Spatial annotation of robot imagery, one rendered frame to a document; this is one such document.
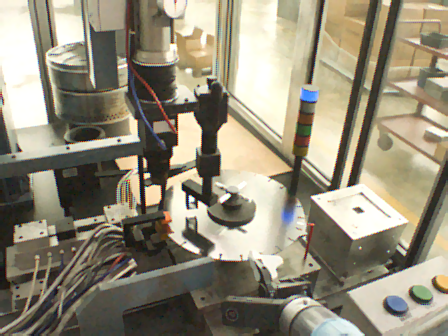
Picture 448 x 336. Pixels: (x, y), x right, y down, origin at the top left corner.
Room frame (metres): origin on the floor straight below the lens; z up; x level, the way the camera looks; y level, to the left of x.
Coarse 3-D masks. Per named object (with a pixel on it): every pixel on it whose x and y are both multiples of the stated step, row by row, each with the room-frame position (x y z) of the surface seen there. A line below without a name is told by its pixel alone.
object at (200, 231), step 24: (168, 192) 0.79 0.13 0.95; (216, 192) 0.80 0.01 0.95; (264, 192) 0.81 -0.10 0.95; (288, 192) 0.82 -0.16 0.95; (192, 216) 0.70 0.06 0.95; (264, 216) 0.72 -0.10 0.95; (288, 216) 0.72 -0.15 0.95; (192, 240) 0.63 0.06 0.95; (216, 240) 0.63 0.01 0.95; (240, 240) 0.63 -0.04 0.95; (264, 240) 0.64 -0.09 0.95; (288, 240) 0.64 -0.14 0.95
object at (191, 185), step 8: (184, 184) 0.71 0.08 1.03; (192, 184) 0.71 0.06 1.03; (200, 184) 0.72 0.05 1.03; (208, 184) 0.67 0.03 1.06; (192, 192) 0.69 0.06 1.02; (200, 192) 0.69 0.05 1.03; (208, 192) 0.67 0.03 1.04; (200, 200) 0.68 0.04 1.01; (208, 200) 0.67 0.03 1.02; (216, 200) 0.68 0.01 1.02
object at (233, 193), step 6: (216, 186) 0.76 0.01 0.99; (222, 186) 0.75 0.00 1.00; (228, 186) 0.75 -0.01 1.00; (234, 186) 0.75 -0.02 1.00; (240, 186) 0.76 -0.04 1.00; (228, 192) 0.73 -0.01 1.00; (234, 192) 0.73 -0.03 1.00; (222, 198) 0.71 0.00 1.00; (228, 198) 0.73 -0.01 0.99; (234, 198) 0.73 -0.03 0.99; (246, 198) 0.72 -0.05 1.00
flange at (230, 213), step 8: (224, 192) 0.79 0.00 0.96; (240, 192) 0.79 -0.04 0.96; (240, 200) 0.74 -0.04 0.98; (208, 208) 0.72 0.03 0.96; (216, 208) 0.72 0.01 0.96; (224, 208) 0.72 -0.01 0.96; (232, 208) 0.72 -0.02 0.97; (240, 208) 0.73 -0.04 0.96; (248, 208) 0.73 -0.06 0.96; (256, 208) 0.73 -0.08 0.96; (216, 216) 0.70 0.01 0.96; (224, 216) 0.70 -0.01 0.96; (232, 216) 0.70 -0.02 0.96; (240, 216) 0.70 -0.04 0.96; (248, 216) 0.70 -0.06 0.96
